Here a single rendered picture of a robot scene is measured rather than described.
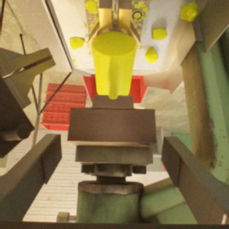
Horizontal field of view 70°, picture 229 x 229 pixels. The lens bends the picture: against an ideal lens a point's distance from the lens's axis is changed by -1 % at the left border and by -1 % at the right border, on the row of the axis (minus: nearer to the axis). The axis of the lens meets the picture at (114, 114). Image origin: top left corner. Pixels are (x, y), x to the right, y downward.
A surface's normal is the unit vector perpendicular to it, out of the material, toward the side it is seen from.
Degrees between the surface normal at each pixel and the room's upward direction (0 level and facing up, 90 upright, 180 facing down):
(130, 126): 90
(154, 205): 90
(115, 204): 90
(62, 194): 90
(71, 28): 0
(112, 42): 106
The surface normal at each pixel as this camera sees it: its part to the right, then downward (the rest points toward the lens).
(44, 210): 0.02, -0.32
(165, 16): -0.02, 0.95
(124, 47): 0.03, -0.57
